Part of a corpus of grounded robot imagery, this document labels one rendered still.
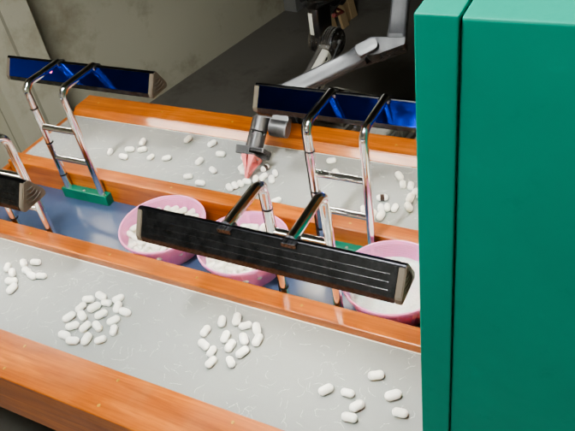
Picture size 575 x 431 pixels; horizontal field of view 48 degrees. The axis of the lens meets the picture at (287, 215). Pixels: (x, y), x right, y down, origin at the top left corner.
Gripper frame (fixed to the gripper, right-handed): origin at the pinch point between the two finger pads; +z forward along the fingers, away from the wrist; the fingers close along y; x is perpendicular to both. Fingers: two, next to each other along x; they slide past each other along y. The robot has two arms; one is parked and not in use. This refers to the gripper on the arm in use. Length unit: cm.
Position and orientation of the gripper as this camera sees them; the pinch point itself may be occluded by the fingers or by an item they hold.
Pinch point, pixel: (247, 175)
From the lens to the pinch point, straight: 210.3
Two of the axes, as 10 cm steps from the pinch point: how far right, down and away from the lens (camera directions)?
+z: -2.3, 9.7, -0.8
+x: 3.8, 1.7, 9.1
